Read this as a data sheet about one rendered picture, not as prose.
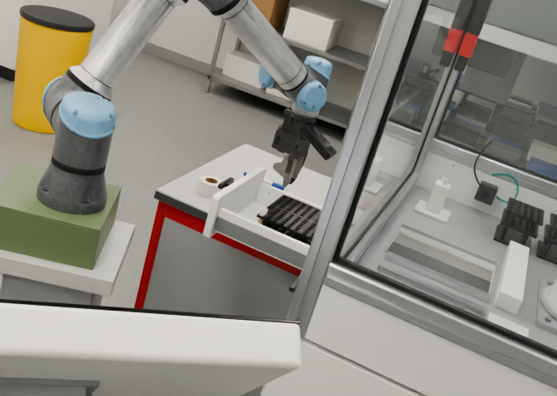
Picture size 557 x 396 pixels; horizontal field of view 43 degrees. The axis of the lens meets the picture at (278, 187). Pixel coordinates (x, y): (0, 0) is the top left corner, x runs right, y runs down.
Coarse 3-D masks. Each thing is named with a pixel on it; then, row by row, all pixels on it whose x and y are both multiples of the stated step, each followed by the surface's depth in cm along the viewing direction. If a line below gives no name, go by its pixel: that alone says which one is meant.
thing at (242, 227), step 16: (272, 192) 186; (224, 208) 166; (256, 208) 185; (320, 208) 182; (224, 224) 166; (240, 224) 164; (256, 224) 163; (240, 240) 165; (256, 240) 164; (272, 240) 162; (288, 240) 161; (272, 256) 164; (288, 256) 162; (304, 256) 160
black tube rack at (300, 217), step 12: (288, 204) 177; (300, 204) 179; (276, 216) 168; (288, 216) 171; (300, 216) 172; (312, 216) 174; (276, 228) 170; (288, 228) 164; (300, 228) 166; (312, 228) 168; (300, 240) 167
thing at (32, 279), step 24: (120, 240) 166; (0, 264) 148; (24, 264) 148; (48, 264) 149; (96, 264) 154; (120, 264) 158; (24, 288) 155; (48, 288) 155; (72, 288) 150; (96, 288) 150
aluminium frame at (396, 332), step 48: (384, 48) 99; (384, 96) 101; (336, 192) 108; (336, 240) 110; (336, 288) 112; (384, 288) 109; (336, 336) 114; (384, 336) 111; (432, 336) 108; (480, 336) 105; (432, 384) 110; (480, 384) 107; (528, 384) 105
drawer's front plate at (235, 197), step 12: (264, 168) 187; (240, 180) 176; (252, 180) 180; (228, 192) 167; (240, 192) 176; (252, 192) 185; (216, 204) 163; (228, 204) 170; (240, 204) 179; (216, 216) 166
